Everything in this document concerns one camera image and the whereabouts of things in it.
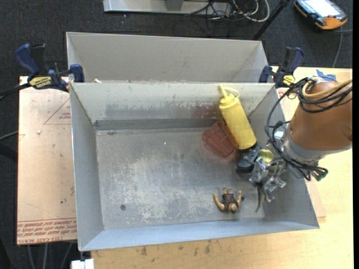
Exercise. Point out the yellow-green ball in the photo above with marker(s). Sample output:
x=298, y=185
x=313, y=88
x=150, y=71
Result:
x=266, y=154

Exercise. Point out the dark grey rounded block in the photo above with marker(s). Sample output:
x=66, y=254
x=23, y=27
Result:
x=246, y=161

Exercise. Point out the grey toy dinosaur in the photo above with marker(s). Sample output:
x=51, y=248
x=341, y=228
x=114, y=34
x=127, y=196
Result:
x=262, y=198

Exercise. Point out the brown toy figure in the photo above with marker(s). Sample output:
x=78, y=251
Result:
x=230, y=201

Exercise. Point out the red-brown flat block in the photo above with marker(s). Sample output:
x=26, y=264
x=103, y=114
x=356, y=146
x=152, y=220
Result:
x=218, y=140

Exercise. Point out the yellow squeeze bottle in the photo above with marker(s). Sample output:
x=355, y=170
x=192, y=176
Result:
x=238, y=119

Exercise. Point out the grey metal bin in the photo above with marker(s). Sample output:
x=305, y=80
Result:
x=157, y=172

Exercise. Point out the brown cardboard board, red print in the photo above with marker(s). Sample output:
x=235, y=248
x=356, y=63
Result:
x=45, y=161

